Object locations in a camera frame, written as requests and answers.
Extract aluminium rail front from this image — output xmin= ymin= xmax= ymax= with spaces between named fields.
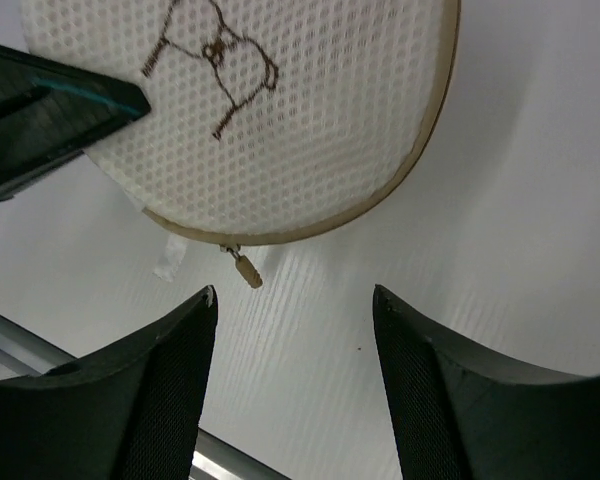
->
xmin=0 ymin=304 xmax=281 ymax=480

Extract beige zipper pull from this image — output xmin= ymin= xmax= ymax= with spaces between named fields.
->
xmin=220 ymin=245 xmax=263 ymax=289

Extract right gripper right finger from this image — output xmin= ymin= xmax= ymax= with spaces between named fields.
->
xmin=372 ymin=285 xmax=600 ymax=479

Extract round mesh laundry bag glasses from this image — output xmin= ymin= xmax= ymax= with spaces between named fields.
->
xmin=21 ymin=1 xmax=461 ymax=246

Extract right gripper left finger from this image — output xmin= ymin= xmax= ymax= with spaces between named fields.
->
xmin=0 ymin=284 xmax=219 ymax=480

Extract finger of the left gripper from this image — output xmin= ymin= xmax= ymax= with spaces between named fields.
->
xmin=0 ymin=45 xmax=151 ymax=202

